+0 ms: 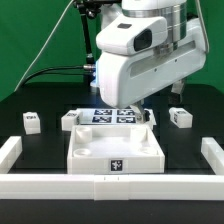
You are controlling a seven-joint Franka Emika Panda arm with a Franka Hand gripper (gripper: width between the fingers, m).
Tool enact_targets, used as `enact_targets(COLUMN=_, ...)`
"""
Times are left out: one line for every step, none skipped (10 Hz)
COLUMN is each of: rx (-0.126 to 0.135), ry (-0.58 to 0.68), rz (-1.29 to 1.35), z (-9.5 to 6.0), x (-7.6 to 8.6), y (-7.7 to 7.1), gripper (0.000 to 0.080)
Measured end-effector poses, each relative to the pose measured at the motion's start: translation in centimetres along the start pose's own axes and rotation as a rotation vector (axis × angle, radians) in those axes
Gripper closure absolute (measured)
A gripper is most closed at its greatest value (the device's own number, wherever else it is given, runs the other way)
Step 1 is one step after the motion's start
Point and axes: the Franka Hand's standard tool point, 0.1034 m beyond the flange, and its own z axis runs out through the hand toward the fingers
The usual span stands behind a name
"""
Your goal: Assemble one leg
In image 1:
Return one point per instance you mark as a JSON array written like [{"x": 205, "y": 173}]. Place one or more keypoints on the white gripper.
[{"x": 125, "y": 80}]

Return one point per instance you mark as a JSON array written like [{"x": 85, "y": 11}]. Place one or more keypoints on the white square table top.
[{"x": 114, "y": 149}]

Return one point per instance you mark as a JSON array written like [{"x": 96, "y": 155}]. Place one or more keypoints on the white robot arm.
[{"x": 178, "y": 25}]

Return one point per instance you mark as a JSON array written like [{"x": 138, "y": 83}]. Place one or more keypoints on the sheet of fiducial tags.
[{"x": 93, "y": 116}]

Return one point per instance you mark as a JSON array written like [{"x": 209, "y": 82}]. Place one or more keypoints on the white U-shaped fence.
[{"x": 102, "y": 187}]

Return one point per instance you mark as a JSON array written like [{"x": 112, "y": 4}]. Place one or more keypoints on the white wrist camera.
[{"x": 128, "y": 36}]

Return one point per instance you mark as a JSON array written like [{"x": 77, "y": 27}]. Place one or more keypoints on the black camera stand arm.
[{"x": 89, "y": 9}]

